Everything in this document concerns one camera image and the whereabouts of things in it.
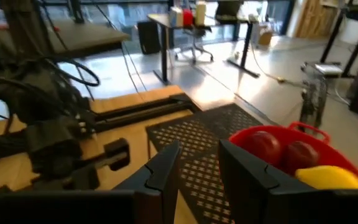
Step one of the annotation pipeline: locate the red container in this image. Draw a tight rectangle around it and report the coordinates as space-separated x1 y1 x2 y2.
182 8 195 27

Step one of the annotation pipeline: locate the wooden panel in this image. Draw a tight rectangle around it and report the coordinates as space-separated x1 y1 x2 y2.
293 0 339 40

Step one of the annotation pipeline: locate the red plastic colander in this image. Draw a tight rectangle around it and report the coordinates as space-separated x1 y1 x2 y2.
228 121 358 190

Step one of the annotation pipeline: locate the grey office chair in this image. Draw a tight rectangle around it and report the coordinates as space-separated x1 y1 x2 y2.
174 0 246 65

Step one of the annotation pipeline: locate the white flat sheet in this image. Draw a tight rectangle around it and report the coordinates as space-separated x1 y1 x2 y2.
314 63 344 76

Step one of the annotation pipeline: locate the black speaker box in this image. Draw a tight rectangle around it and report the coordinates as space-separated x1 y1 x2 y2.
137 21 162 55

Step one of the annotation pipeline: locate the black perforated metal shelf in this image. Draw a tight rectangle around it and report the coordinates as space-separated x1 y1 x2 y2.
145 103 264 224

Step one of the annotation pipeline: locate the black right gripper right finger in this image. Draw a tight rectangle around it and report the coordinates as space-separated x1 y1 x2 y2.
218 139 358 224

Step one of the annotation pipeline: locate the yellow toy lemon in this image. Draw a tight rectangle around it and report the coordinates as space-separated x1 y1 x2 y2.
294 165 358 190

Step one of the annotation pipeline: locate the cardboard box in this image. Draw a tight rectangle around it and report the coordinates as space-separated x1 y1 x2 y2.
257 29 273 47

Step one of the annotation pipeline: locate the pale yellow container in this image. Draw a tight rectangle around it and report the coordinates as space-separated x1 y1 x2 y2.
195 1 207 27

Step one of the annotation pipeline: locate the black background desk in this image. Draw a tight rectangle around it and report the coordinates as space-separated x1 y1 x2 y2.
318 0 358 78
147 12 261 85

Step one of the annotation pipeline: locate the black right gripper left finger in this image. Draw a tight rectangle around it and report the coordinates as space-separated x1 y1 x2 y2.
0 139 181 224

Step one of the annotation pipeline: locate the dark red toy apple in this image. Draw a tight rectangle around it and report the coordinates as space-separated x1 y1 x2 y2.
283 140 320 175
244 130 282 167

